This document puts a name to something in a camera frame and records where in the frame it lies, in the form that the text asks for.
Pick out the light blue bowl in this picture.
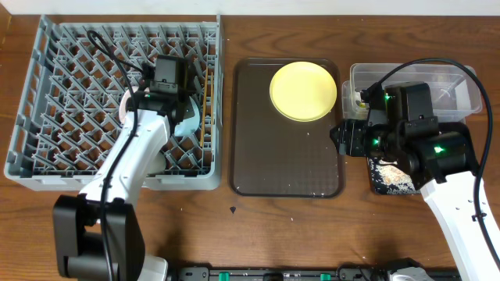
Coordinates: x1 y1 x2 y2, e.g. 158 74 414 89
173 97 201 137

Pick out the spilled rice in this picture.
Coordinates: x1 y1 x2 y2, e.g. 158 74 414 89
367 158 419 195

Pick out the white cup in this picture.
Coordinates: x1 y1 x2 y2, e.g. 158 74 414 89
148 152 166 175

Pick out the dark brown serving tray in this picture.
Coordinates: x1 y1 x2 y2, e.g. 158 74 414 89
229 58 345 198

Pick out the black waste tray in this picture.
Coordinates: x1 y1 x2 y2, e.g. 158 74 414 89
366 121 478 196

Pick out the white bowl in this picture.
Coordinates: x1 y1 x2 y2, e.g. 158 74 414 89
118 90 134 125

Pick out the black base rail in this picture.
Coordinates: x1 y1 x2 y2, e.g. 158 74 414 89
173 265 462 281

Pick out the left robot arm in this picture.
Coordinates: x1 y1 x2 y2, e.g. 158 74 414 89
52 55 200 280

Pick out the clear plastic bin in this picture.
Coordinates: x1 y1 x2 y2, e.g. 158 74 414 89
342 63 483 123

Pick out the yellow round plate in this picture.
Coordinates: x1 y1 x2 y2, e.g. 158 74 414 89
269 61 338 123

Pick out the grey plastic dish rack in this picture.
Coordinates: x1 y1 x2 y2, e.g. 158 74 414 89
4 16 224 191

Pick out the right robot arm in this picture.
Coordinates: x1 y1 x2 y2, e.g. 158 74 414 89
330 82 499 280

